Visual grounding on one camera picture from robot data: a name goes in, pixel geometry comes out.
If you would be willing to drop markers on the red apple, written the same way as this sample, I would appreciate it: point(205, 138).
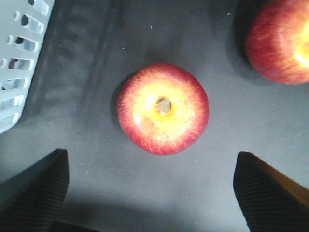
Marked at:
point(163, 109)
point(277, 44)

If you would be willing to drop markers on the light blue plastic basket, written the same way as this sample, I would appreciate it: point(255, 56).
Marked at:
point(23, 24)

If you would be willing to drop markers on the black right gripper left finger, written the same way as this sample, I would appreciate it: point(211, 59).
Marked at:
point(30, 201)

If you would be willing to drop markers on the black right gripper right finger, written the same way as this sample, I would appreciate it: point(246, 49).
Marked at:
point(269, 200)

